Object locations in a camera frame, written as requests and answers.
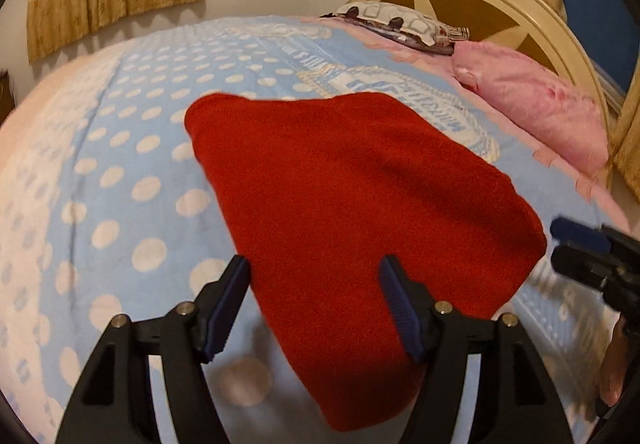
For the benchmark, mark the person's right hand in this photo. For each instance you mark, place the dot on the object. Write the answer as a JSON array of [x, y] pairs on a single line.
[[617, 358]]

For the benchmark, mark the cream wooden headboard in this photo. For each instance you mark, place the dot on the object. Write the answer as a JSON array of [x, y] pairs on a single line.
[[530, 27]]

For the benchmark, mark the pink pillow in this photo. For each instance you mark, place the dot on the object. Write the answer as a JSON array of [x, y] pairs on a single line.
[[557, 113]]

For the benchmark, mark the red knitted garment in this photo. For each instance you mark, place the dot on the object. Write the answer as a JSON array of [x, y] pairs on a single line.
[[315, 192]]

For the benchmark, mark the blue polka dot bedspread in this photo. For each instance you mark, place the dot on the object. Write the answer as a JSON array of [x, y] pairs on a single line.
[[105, 210]]

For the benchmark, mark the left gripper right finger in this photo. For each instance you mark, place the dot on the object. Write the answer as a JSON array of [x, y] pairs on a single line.
[[516, 401]]

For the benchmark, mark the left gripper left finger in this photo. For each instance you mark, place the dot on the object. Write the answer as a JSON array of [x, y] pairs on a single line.
[[112, 401]]

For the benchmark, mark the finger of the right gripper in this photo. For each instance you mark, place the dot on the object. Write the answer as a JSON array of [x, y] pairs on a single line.
[[565, 230]]

